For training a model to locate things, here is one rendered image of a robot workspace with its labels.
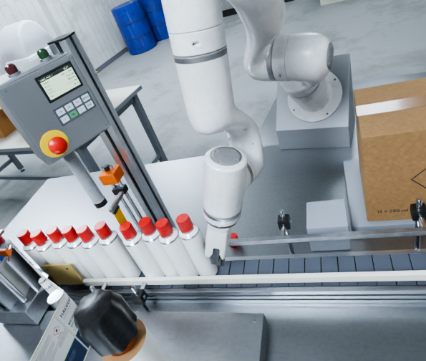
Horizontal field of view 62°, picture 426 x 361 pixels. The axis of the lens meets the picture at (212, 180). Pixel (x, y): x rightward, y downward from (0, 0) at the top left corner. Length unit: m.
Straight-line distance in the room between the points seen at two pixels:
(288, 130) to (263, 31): 0.57
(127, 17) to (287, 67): 6.41
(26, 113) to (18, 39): 4.82
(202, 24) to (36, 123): 0.42
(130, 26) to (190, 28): 6.72
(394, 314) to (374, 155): 0.35
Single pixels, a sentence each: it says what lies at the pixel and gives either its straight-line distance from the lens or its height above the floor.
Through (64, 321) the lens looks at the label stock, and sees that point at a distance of 0.87.
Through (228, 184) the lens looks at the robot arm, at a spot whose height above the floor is 1.20.
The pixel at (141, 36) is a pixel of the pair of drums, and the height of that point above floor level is 0.29.
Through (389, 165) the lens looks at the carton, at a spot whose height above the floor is 1.03.
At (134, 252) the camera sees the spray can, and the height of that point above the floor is 1.01.
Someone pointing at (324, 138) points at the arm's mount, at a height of 0.87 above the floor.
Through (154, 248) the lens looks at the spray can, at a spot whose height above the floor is 1.01.
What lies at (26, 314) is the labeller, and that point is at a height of 0.93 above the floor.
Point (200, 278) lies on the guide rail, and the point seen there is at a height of 0.92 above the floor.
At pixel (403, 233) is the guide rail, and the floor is 0.96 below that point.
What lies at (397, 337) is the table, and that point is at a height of 0.83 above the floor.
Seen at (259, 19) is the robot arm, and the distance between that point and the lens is 0.82.
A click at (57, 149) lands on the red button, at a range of 0.81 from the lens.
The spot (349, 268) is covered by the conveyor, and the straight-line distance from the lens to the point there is 0.90.
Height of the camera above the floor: 1.60
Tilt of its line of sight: 35 degrees down
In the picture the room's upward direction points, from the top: 21 degrees counter-clockwise
